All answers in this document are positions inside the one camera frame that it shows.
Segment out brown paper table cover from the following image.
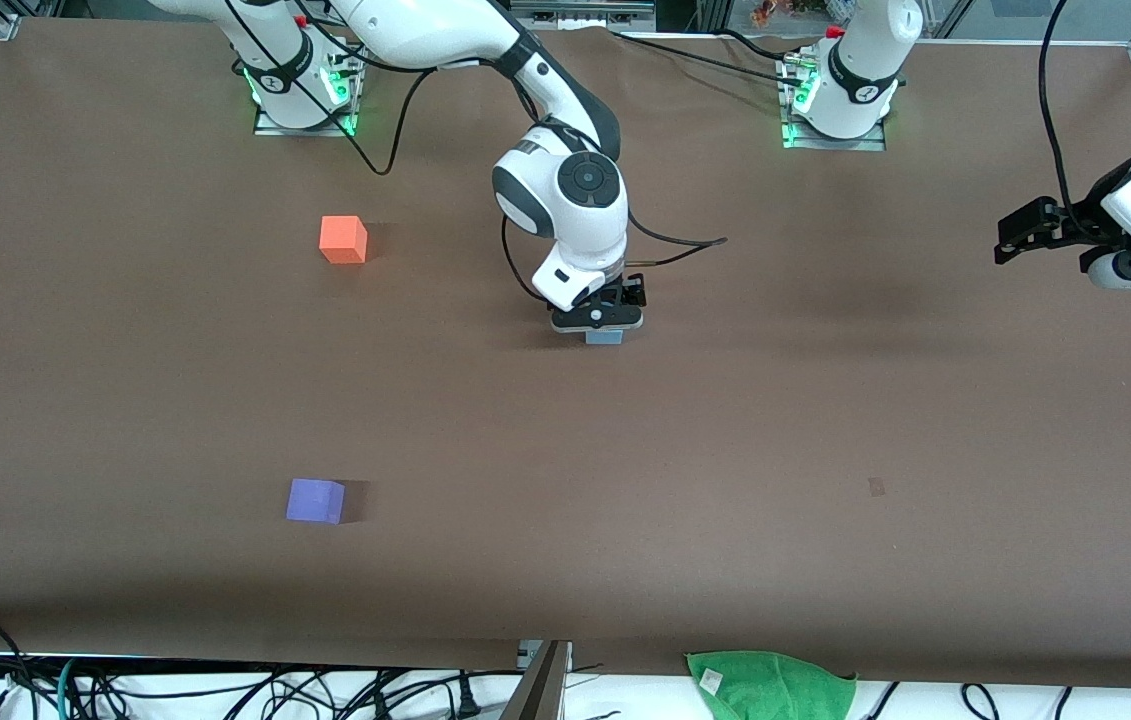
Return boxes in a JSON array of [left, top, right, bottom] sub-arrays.
[[0, 15, 1131, 691]]

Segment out orange foam cube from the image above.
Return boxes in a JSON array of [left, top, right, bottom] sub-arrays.
[[319, 215, 369, 265]]

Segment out purple foam cube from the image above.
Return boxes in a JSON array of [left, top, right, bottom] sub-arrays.
[[285, 477, 347, 525]]

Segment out aluminium profile bar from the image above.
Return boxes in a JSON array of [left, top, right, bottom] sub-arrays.
[[502, 640, 574, 720]]

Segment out green microfibre cloth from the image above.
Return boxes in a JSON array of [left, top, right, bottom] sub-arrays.
[[685, 650, 858, 720]]

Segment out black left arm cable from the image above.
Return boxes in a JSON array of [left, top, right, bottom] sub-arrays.
[[1037, 0, 1074, 206]]

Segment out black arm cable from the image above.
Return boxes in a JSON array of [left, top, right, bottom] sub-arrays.
[[1037, 0, 1074, 206], [290, 10, 728, 303]]

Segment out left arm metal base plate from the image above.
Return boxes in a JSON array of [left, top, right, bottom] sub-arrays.
[[778, 52, 888, 152]]

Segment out black cable across table edge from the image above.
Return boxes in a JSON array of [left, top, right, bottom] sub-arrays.
[[610, 28, 811, 86]]

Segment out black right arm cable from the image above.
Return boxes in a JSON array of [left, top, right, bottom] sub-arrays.
[[290, 10, 728, 303]]

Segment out silver metal bracket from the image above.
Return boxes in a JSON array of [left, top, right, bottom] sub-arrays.
[[508, 0, 658, 31]]

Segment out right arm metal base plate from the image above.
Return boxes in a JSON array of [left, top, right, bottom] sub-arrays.
[[253, 40, 367, 138]]

